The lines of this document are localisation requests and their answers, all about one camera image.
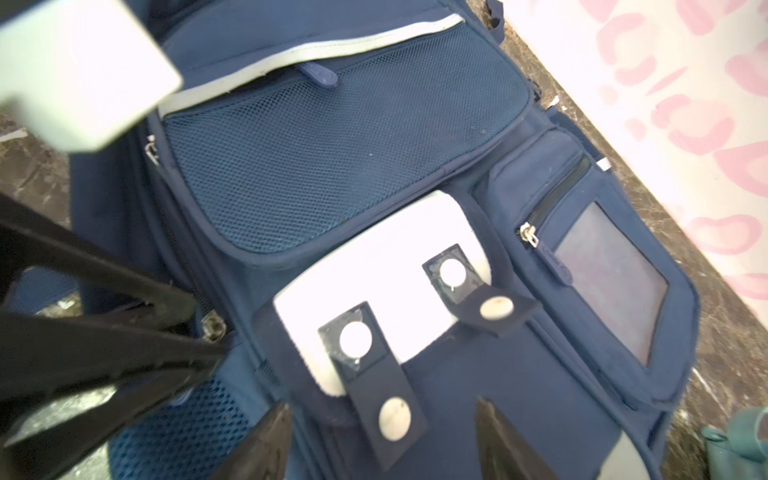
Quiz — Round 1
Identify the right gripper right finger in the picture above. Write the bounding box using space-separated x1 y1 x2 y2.
475 397 558 480

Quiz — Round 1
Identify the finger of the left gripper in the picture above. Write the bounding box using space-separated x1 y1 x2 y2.
1 195 197 327
1 313 226 479

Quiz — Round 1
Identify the light blue pencil pouch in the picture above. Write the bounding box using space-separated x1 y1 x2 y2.
701 407 767 480

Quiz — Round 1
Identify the navy blue student backpack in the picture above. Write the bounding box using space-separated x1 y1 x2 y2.
5 0 702 480

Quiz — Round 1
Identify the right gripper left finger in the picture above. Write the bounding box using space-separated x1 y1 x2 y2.
209 401 293 480

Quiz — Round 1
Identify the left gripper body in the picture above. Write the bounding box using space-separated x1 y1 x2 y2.
1 1 182 153

